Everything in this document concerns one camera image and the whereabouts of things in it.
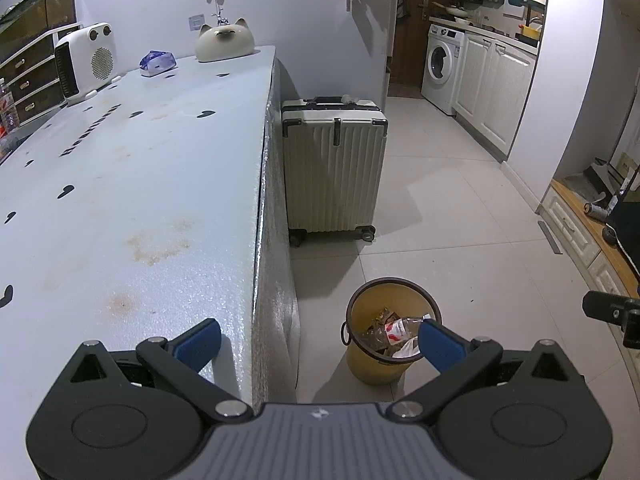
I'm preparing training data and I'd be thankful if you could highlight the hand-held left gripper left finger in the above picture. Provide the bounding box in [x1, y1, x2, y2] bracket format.
[67, 318, 255, 424]

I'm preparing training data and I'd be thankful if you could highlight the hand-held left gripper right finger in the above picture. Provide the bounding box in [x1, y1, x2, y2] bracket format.
[386, 319, 587, 422]

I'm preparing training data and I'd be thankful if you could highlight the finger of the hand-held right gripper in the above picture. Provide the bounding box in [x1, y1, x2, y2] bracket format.
[582, 290, 640, 324]

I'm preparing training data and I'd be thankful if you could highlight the clear plastic bottle red label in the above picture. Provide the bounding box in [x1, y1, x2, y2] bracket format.
[372, 315, 431, 356]

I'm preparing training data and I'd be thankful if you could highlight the yellow trash bin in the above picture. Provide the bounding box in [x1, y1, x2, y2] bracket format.
[341, 277, 444, 386]

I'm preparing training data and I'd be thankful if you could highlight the black bag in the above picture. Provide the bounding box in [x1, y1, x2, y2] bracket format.
[602, 160, 640, 281]

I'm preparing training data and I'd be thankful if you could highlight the low white drawer unit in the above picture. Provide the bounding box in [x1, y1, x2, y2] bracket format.
[537, 177, 640, 301]

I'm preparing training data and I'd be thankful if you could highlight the white ribbed suitcase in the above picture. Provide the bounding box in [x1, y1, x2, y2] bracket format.
[279, 94, 390, 249]

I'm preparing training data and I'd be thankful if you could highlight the white kitchen cabinet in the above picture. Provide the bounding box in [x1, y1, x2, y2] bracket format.
[452, 29, 539, 164]

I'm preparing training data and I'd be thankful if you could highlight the white washing machine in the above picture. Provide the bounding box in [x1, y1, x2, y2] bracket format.
[420, 22, 467, 116]

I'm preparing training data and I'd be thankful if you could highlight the blue tissue pack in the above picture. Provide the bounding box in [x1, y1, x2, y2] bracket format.
[138, 49, 179, 79]

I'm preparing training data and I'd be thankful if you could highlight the white space heater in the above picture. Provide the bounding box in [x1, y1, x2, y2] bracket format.
[53, 22, 124, 107]

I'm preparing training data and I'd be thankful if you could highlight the white cat-shaped ornament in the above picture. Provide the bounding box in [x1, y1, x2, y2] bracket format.
[194, 17, 255, 64]

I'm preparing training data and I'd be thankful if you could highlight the small water bottle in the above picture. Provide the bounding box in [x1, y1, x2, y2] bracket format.
[0, 77, 19, 131]

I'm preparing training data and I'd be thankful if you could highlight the brown wooden door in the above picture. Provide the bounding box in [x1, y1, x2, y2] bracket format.
[387, 0, 436, 99]

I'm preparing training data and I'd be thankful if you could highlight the white drawer cabinet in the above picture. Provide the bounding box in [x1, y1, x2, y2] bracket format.
[0, 22, 84, 129]

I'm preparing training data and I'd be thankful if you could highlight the glass fish tank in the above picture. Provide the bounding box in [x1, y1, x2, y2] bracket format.
[0, 0, 77, 36]

